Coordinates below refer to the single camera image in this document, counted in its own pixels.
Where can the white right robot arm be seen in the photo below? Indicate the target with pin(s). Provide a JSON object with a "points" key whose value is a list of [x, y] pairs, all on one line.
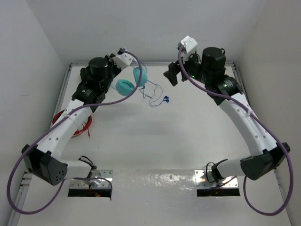
{"points": [[265, 152]]}

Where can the red headphones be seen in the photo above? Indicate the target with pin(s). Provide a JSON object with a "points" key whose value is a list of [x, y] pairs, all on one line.
{"points": [[81, 129]]}

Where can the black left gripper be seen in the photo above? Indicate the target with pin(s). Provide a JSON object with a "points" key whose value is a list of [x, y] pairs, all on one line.
{"points": [[109, 61]]}

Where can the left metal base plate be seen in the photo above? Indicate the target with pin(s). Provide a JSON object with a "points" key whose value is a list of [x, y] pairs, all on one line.
{"points": [[97, 179]]}

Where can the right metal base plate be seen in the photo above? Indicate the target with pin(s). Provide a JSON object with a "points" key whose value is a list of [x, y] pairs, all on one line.
{"points": [[204, 180]]}

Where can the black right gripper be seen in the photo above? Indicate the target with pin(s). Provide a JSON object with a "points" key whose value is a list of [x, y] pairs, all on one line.
{"points": [[174, 68]]}

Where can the aluminium table frame rail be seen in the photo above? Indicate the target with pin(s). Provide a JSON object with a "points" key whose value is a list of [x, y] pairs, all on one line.
{"points": [[185, 134]]}

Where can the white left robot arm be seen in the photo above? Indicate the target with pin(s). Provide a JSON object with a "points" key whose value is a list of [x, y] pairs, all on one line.
{"points": [[44, 158]]}

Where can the black headphones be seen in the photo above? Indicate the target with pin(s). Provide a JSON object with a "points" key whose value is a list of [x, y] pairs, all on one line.
{"points": [[84, 74]]}

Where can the metal base plate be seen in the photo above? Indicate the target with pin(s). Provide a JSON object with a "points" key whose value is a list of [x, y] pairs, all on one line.
{"points": [[204, 180], [97, 179]]}

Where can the teal cat-ear headphones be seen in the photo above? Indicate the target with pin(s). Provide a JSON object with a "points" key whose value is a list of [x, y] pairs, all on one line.
{"points": [[125, 87]]}

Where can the white front cover board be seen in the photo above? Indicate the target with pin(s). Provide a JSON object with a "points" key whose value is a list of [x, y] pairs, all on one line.
{"points": [[151, 198]]}

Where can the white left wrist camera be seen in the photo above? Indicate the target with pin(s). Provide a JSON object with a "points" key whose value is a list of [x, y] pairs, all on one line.
{"points": [[122, 59]]}

